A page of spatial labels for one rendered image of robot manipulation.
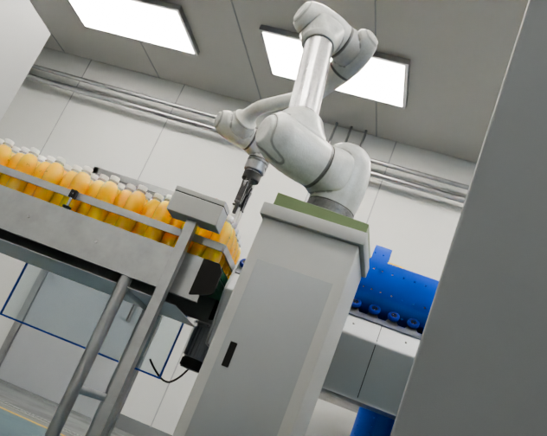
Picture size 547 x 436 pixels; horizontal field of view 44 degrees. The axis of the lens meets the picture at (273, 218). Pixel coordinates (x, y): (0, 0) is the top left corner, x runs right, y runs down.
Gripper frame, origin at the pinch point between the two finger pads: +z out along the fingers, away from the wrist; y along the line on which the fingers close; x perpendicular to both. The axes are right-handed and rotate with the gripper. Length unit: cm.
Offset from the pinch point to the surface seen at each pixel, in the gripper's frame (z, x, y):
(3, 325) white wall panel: 66, 258, 361
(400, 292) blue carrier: 8, -71, -5
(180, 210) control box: 12.3, 13.0, -24.8
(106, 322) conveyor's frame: 58, 25, -13
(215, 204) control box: 5.6, 1.7, -24.8
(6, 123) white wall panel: -128, 370, 369
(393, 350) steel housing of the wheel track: 30, -75, -5
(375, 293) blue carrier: 11, -63, -3
